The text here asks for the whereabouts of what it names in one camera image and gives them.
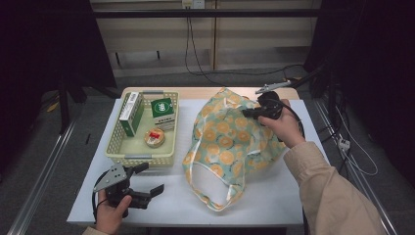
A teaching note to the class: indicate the white wall socket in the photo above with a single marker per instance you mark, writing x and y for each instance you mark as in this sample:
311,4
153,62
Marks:
193,4

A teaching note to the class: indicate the round tin with red label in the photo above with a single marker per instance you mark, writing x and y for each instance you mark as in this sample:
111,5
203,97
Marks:
154,137

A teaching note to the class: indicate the black horizontal bar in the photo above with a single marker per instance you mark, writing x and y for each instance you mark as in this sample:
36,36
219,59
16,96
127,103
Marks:
208,13

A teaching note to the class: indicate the small black stick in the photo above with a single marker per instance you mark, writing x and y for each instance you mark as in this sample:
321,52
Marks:
87,138

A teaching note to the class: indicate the white power strip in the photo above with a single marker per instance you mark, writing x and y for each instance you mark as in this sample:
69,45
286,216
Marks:
344,143

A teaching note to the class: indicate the green white cube box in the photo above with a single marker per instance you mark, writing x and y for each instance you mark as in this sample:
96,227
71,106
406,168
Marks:
162,109

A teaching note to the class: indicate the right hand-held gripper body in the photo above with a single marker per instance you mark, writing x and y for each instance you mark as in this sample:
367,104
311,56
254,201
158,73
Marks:
269,104

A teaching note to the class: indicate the tall green white box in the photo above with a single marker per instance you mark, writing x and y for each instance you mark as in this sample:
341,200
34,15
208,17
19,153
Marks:
132,112

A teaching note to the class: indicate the person's left hand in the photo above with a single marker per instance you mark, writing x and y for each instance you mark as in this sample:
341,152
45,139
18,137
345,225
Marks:
109,218

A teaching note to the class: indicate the person's right hand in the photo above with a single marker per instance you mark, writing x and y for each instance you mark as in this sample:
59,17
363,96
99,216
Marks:
287,129

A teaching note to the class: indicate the orange print shopping bag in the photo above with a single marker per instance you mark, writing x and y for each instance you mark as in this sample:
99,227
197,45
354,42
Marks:
225,140

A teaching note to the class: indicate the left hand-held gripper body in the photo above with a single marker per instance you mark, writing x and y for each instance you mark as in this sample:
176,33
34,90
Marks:
112,178

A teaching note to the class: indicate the pale yellow plastic basket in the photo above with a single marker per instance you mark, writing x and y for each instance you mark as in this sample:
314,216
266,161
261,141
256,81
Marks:
140,148

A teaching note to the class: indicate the dark curtain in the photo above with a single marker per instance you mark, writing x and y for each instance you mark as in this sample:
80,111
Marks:
49,49
375,65

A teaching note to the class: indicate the aluminium floor rail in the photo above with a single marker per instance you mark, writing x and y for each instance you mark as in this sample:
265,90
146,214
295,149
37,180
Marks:
42,176
359,178

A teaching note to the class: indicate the black metal stand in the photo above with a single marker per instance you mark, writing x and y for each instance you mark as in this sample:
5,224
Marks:
64,104

